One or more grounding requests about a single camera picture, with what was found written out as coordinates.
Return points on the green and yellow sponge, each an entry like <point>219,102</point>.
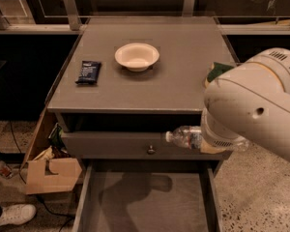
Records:
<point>216,70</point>

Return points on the clear plastic water bottle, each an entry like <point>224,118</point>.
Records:
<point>190,137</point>

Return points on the open grey middle drawer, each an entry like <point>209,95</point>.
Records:
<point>148,196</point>

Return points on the brown cardboard box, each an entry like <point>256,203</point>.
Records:
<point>48,175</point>

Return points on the white sneaker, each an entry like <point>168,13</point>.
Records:
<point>17,214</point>

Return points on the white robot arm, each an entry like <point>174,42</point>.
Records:
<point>251,102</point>

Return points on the white paper bowl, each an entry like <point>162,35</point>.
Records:
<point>137,57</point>

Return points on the green packet in box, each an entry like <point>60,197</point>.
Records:
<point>55,138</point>

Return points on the centre-left metal railing bracket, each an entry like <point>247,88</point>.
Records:
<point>72,14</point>

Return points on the small bottle on floor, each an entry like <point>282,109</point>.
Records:
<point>5,170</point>

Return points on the grey drawer cabinet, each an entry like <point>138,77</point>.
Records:
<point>167,95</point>

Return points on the dark blue snack packet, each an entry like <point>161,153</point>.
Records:
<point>89,72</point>

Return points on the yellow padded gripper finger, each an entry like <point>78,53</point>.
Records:
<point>207,148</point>

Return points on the round metal drawer knob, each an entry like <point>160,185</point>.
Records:
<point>151,150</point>

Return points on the closed grey top drawer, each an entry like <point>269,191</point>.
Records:
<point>129,146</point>

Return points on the centre-right metal railing bracket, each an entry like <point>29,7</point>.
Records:
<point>188,8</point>

